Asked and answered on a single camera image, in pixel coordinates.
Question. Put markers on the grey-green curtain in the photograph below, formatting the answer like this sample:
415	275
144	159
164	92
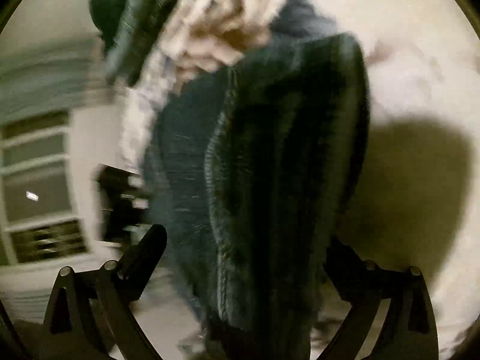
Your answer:
45	78

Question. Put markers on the folded light blue jeans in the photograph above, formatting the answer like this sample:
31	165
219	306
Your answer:
300	15

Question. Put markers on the dark green pillow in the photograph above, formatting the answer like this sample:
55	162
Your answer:
131	18

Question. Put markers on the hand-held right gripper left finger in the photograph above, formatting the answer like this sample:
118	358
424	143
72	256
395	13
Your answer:
144	258

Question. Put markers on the window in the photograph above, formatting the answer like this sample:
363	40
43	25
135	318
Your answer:
37	195

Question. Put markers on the white radiator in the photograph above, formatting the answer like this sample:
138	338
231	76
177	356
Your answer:
22	302

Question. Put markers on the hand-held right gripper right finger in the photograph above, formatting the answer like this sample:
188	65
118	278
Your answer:
345	270

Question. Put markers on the dark blue jeans pants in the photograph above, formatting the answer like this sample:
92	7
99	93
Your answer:
270	195

